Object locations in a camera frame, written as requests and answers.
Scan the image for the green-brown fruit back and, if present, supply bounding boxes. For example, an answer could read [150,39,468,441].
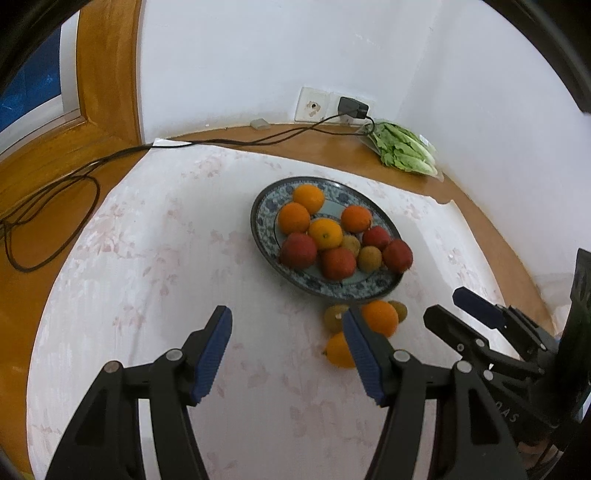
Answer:
[389,300,408,323]

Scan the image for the green-brown fruit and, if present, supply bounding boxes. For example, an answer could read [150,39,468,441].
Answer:
[341,235,362,258]
[356,246,383,273]
[389,300,408,323]
[322,304,349,334]

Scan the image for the large orange front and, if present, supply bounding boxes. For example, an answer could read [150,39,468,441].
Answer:
[361,300,399,338]

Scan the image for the green-brown fruit front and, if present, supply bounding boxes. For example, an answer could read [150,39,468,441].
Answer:
[322,304,349,334]

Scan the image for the red apple back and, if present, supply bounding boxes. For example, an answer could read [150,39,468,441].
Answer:
[362,226,392,251]

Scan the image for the dark red apple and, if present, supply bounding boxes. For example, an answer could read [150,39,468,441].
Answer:
[321,247,356,281]

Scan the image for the red apple front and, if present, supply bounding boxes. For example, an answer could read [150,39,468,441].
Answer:
[280,232,318,270]

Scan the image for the blue white patterned plate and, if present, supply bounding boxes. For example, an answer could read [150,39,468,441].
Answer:
[250,176,414,302]

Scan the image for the bagged green lettuce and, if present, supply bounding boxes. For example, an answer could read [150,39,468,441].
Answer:
[358,121,444,181]

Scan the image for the white floral table mat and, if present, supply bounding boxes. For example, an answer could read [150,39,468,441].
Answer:
[27,146,503,479]

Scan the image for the white power outlet plate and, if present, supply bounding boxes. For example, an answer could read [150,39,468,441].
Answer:
[325,92,376,125]

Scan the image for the black power adapter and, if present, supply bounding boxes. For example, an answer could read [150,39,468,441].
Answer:
[338,96,370,120]

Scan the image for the small grey plastic block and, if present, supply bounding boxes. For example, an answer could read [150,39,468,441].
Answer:
[249,118,270,130]

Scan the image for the wooden window frame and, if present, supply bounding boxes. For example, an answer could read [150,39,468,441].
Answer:
[0,0,144,195]

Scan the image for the white wall socket plate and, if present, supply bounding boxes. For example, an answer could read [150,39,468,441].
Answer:
[294,87,331,123]

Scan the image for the black power cable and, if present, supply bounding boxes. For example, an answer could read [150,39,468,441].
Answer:
[0,114,376,273]

